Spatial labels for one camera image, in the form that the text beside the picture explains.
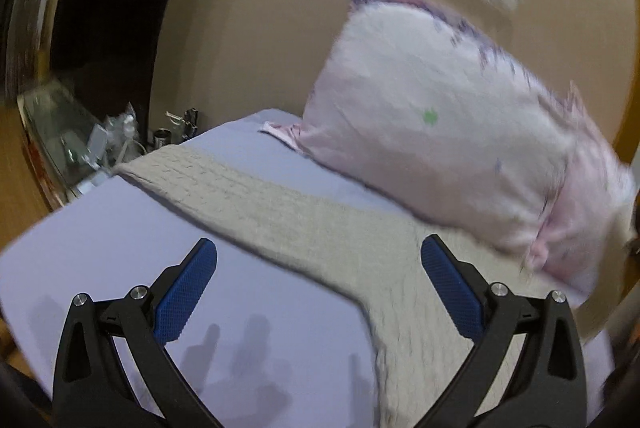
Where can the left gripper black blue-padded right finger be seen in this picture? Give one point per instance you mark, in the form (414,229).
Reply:
(548,385)

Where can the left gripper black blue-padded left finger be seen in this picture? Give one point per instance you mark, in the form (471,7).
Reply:
(91,387)

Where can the beige cable-knit sweater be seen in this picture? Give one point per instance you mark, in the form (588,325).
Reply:
(370,257)

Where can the lavender bed sheet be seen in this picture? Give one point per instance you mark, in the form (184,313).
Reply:
(264,347)

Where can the pink floral pillow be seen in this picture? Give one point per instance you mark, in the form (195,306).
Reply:
(596,186)

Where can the cluttered glass side table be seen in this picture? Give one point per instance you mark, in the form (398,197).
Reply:
(71,152)

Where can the white floral pillow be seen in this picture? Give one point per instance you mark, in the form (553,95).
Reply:
(414,102)

